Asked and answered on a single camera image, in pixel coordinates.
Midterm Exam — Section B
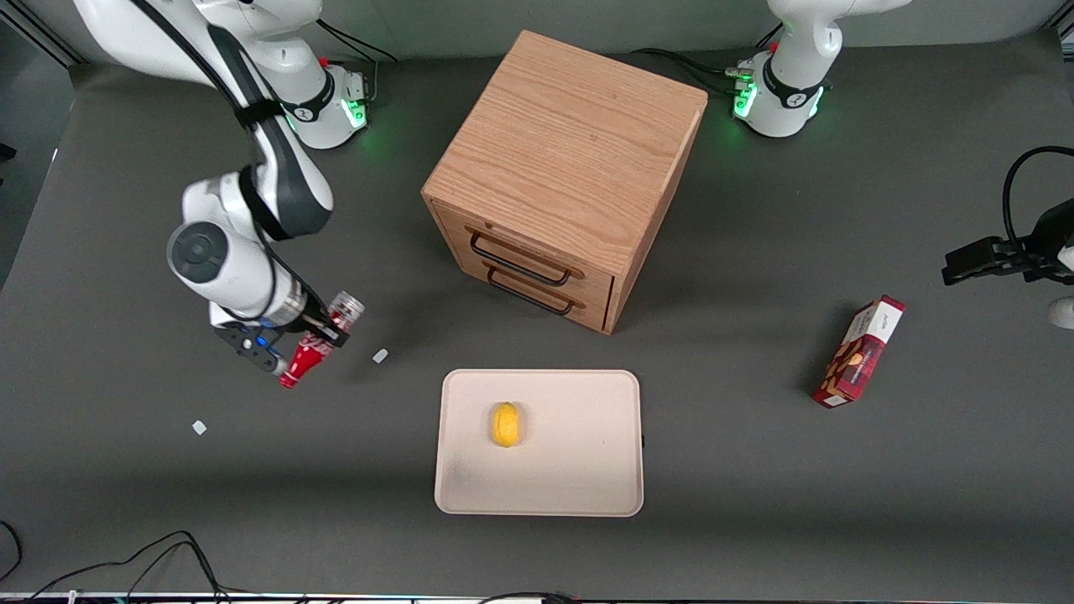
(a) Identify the wooden drawer cabinet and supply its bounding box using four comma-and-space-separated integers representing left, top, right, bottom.
421, 30, 709, 336

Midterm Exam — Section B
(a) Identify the black frame strut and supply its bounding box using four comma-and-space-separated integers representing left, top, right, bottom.
0, 0, 86, 68

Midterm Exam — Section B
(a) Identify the red shortbread cookie box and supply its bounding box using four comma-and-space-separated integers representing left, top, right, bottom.
812, 295, 906, 409

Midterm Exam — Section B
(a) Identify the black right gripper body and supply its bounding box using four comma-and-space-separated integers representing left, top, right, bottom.
273, 304, 336, 346

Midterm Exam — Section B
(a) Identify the black cable at arm base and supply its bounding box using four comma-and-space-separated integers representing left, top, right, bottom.
315, 18, 397, 108
631, 23, 785, 95

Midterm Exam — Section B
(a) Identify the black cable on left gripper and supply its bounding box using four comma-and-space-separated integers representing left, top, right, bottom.
1002, 146, 1074, 244

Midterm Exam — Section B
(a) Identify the yellow lemon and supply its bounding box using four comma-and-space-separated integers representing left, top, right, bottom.
490, 402, 522, 448

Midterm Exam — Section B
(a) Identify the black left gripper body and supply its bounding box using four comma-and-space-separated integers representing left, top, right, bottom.
1019, 199, 1074, 282

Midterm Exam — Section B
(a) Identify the long black floor cable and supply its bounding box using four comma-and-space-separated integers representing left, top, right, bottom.
29, 530, 232, 603

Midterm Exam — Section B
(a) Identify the wooden drawer front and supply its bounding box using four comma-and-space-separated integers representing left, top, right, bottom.
430, 201, 618, 301
470, 256, 613, 332

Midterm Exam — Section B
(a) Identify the short black cable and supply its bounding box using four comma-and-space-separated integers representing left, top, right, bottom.
478, 591, 580, 604

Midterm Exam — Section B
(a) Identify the black metal drawer handle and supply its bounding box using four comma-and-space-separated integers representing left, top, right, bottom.
468, 231, 574, 287
485, 267, 576, 317

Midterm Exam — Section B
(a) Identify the red coke bottle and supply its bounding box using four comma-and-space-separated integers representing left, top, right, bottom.
279, 290, 367, 391

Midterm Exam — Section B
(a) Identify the black cable at right arm base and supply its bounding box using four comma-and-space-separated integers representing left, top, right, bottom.
315, 18, 397, 108

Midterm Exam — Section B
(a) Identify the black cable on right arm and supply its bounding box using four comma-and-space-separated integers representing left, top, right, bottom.
130, 0, 332, 328

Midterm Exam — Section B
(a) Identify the cream plastic tray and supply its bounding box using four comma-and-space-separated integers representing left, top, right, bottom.
434, 369, 645, 518

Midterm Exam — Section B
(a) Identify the thin black cable loop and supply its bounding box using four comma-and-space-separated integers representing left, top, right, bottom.
0, 520, 23, 581

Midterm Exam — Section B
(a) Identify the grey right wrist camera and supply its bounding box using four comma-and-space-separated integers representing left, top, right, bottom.
210, 321, 291, 377

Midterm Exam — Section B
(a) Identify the black cable at left arm base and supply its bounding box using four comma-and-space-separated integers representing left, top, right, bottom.
631, 23, 785, 95

